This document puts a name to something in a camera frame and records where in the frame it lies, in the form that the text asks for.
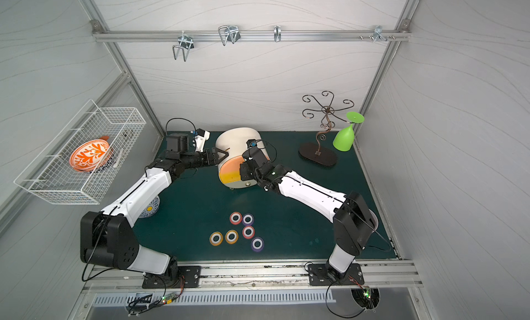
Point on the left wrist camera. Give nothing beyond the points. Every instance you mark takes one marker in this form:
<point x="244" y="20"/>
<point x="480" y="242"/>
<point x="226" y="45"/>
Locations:
<point x="200" y="138"/>

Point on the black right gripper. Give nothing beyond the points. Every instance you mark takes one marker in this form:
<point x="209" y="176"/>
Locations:
<point x="250" y="165"/>

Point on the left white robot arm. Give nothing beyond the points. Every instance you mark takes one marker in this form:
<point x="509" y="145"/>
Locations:
<point x="107" y="237"/>

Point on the orange tape roll left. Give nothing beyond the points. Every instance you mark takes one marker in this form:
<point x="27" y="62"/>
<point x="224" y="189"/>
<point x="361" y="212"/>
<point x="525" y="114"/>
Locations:
<point x="216" y="238"/>

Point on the metal hook left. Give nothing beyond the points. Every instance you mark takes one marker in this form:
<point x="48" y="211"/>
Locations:
<point x="183" y="47"/>

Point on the orange patterned plate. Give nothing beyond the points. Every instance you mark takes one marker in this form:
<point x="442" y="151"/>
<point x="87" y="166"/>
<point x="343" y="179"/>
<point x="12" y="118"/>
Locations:
<point x="91" y="155"/>

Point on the metal hook small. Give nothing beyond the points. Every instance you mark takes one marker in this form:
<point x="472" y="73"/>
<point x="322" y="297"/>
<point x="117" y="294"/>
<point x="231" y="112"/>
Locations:
<point x="277" y="34"/>

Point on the red tape roll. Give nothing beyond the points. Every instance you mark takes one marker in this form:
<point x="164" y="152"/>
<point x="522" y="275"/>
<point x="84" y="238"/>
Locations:
<point x="248" y="232"/>
<point x="235" y="218"/>

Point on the yellow drawer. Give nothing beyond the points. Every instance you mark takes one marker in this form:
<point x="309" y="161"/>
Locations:
<point x="229" y="176"/>

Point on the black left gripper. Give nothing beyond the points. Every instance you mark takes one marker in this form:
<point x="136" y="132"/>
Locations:
<point x="208" y="157"/>

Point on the blue patterned cup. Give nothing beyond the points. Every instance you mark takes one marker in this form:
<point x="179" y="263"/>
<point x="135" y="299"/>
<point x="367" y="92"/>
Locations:
<point x="151" y="209"/>

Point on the brown metal cup stand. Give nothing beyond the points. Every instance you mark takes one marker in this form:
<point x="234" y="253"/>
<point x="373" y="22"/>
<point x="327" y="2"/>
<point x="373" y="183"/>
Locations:
<point x="316" y="152"/>

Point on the green plastic goblet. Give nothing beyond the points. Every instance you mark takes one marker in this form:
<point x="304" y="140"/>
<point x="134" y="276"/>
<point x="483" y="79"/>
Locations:
<point x="344" y="139"/>

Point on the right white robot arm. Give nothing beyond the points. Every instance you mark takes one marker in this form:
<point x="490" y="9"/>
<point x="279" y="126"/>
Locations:
<point x="353" y="221"/>

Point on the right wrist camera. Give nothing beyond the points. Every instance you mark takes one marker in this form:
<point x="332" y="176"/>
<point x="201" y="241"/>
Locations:
<point x="252" y="143"/>

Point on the white wire basket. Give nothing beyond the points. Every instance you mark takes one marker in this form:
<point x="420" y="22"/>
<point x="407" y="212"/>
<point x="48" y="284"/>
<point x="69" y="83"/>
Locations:
<point x="49" y="175"/>

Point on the purple tape roll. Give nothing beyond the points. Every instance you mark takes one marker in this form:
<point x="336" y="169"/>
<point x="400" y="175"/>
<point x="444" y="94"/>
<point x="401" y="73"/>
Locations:
<point x="257" y="244"/>
<point x="248" y="220"/>

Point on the metal hook middle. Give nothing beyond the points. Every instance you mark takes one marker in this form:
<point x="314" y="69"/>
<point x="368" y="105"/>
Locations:
<point x="229" y="34"/>

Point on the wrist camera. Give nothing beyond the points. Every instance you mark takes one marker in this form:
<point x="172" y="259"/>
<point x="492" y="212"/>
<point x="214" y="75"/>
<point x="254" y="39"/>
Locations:
<point x="252" y="143"/>
<point x="200" y="138"/>

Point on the orange tape roll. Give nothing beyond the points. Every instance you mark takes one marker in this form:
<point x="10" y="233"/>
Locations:
<point x="231" y="237"/>
<point x="216" y="238"/>

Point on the aluminium top rail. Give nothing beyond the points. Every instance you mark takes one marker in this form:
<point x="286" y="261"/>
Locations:
<point x="247" y="36"/>

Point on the metal hook right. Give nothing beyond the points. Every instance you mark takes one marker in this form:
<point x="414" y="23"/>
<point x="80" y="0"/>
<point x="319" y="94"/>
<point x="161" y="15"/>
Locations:
<point x="378" y="35"/>

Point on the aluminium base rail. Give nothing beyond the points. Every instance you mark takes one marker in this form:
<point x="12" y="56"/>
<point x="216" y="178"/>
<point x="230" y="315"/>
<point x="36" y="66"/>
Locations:
<point x="289" y="274"/>

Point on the cream round drawer cabinet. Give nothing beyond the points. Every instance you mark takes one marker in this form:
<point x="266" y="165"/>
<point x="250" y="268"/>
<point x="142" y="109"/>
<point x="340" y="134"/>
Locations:
<point x="235" y="141"/>

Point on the orange tape roll right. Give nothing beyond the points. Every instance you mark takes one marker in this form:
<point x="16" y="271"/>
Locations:
<point x="231" y="237"/>

